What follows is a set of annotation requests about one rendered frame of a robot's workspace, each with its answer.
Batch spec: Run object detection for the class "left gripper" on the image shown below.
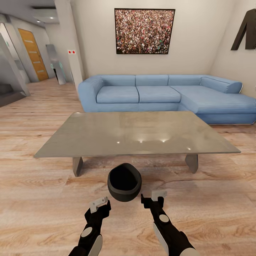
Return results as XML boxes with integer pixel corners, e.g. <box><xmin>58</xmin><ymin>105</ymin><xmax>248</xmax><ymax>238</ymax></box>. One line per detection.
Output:
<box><xmin>85</xmin><ymin>200</ymin><xmax>111</xmax><ymax>224</ymax></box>

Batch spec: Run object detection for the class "cauldron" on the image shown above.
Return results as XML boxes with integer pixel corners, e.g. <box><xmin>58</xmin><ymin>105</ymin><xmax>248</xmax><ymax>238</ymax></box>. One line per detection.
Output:
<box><xmin>107</xmin><ymin>163</ymin><xmax>142</xmax><ymax>202</ymax></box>

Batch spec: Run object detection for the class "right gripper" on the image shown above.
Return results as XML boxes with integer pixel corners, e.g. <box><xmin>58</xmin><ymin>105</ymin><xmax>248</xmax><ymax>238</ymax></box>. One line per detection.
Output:
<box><xmin>141</xmin><ymin>193</ymin><xmax>164</xmax><ymax>211</ymax></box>

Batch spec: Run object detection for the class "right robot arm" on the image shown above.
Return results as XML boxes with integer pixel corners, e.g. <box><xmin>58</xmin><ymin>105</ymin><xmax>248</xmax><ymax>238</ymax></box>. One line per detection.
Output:
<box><xmin>141</xmin><ymin>191</ymin><xmax>201</xmax><ymax>256</ymax></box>

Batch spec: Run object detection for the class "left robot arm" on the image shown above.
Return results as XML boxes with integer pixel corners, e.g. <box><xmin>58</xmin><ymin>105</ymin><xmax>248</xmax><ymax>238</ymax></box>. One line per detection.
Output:
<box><xmin>69</xmin><ymin>196</ymin><xmax>111</xmax><ymax>256</ymax></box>

